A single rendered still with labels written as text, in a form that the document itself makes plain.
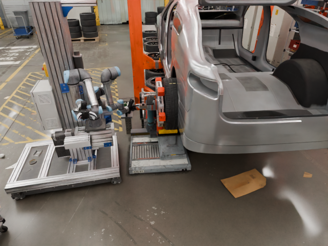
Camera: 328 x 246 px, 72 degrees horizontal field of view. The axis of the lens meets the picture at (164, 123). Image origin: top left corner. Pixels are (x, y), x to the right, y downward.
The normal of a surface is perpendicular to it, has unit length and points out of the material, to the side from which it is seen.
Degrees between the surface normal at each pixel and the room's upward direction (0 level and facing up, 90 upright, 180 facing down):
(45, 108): 90
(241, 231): 0
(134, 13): 90
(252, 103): 20
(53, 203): 0
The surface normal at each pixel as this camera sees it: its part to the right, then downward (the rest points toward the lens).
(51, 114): 0.22, 0.51
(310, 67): 0.04, -0.54
